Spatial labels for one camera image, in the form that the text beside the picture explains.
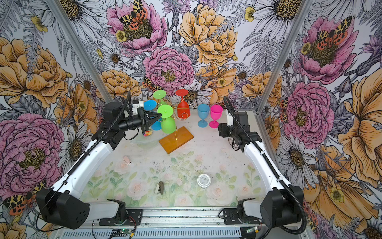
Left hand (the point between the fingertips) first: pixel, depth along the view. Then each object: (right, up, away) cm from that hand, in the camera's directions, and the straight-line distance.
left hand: (162, 118), depth 69 cm
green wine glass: (+1, -3, +9) cm, 9 cm away
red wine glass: (+8, +6, +23) cm, 25 cm away
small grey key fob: (-4, -37, +12) cm, 39 cm away
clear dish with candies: (-17, -13, +34) cm, 40 cm away
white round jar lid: (+20, -32, +11) cm, 39 cm away
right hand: (+31, -6, +13) cm, 34 cm away
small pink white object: (-26, -24, +23) cm, 42 cm away
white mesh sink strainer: (+34, -13, +3) cm, 36 cm away
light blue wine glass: (+20, +6, +32) cm, 38 cm away
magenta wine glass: (+29, +5, +32) cm, 43 cm away
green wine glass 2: (-5, +14, +14) cm, 20 cm away
